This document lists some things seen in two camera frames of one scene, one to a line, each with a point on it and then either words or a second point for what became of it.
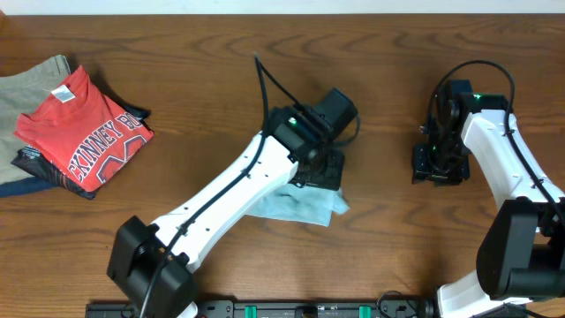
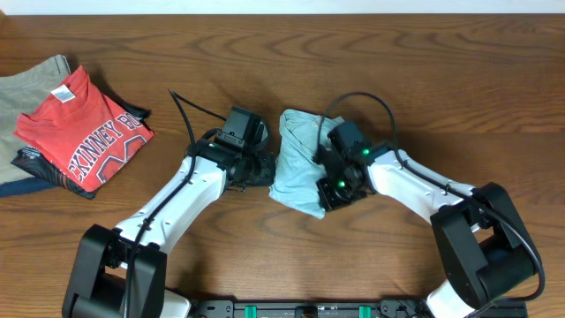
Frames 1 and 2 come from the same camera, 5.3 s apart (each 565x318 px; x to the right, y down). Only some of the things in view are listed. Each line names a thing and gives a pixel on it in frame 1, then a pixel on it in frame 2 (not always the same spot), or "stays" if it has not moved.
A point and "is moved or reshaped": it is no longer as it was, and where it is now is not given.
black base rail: (303, 309) stays
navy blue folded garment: (24, 186) stays
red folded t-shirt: (80, 132) stays
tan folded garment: (20, 91) stays
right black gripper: (422, 170) to (330, 200)
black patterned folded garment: (31, 162) stays
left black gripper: (335, 177) to (267, 177)
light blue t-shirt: (311, 204) is moved or reshaped
